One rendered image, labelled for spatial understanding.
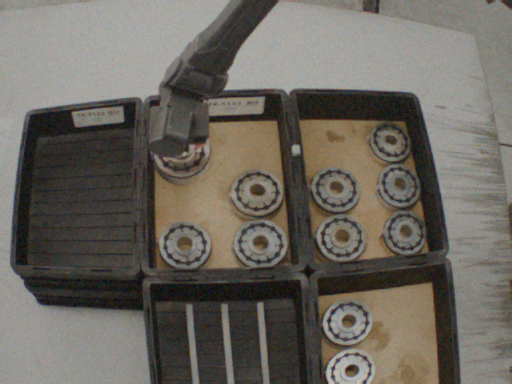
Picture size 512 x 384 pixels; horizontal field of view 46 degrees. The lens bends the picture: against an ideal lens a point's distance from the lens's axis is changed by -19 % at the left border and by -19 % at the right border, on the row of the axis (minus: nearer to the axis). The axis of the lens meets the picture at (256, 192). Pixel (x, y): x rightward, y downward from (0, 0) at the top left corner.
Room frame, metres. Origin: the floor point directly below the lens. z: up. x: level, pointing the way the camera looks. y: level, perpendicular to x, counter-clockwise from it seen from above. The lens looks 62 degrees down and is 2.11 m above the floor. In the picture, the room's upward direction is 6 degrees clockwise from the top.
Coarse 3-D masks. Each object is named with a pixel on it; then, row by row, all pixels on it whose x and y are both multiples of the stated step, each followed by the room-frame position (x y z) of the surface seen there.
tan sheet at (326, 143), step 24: (312, 120) 0.87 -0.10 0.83; (312, 144) 0.81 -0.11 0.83; (336, 144) 0.82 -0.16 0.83; (360, 144) 0.82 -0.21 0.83; (312, 168) 0.75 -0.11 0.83; (360, 168) 0.76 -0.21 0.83; (336, 192) 0.70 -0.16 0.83; (360, 192) 0.71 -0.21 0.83; (312, 216) 0.64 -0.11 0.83; (360, 216) 0.65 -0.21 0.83; (384, 216) 0.66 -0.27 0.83
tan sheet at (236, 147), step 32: (224, 128) 0.83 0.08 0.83; (256, 128) 0.83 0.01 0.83; (224, 160) 0.75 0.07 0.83; (256, 160) 0.76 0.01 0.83; (160, 192) 0.66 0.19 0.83; (192, 192) 0.67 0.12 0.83; (224, 192) 0.68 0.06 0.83; (256, 192) 0.68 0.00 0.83; (160, 224) 0.59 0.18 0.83; (224, 224) 0.61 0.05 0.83; (224, 256) 0.54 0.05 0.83; (288, 256) 0.55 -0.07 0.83
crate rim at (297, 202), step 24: (216, 96) 0.84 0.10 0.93; (288, 96) 0.86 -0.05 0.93; (144, 120) 0.77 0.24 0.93; (288, 120) 0.80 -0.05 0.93; (144, 144) 0.71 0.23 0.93; (288, 144) 0.74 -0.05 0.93; (144, 168) 0.66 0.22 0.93; (144, 192) 0.61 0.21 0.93; (144, 216) 0.56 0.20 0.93; (144, 240) 0.51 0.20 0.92; (144, 264) 0.46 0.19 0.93
